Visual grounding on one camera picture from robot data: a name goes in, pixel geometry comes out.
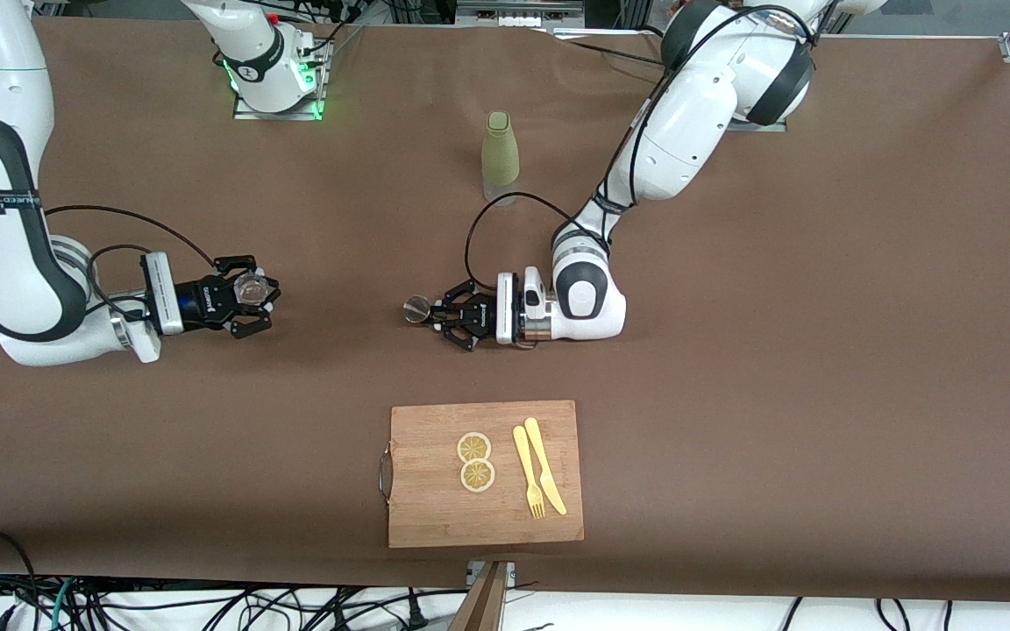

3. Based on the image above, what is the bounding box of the clear glass shaker cup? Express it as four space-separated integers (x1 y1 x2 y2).
233 271 272 307

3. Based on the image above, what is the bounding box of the yellow plastic fork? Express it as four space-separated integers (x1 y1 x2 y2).
512 425 546 520

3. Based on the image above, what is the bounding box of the green bottle with clear base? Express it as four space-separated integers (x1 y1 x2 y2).
480 110 521 208

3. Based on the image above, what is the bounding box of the yellow plastic knife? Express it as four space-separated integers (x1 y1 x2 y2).
523 417 568 516

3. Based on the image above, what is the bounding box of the wooden cutting board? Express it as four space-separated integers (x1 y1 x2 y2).
378 400 585 549

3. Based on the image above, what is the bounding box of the brown table cover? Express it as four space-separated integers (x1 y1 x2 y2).
0 16 1010 604

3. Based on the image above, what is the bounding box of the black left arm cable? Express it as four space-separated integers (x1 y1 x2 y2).
464 4 823 295

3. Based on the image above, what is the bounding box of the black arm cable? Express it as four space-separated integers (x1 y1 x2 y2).
0 204 218 327
464 4 823 295

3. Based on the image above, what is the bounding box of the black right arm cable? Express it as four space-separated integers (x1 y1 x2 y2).
0 204 218 327

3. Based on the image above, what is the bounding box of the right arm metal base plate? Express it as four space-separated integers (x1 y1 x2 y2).
232 39 327 122

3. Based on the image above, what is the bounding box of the small metal bracket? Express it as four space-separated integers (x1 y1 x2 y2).
467 561 517 590

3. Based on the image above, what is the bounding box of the black right base cable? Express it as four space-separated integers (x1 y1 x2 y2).
310 18 367 67

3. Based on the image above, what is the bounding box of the black base cable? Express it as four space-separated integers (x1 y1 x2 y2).
558 35 668 67
310 18 367 67

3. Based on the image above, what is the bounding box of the wooden post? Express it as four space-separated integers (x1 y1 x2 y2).
448 561 510 631

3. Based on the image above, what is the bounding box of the black left base cable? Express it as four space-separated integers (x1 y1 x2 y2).
558 35 668 67

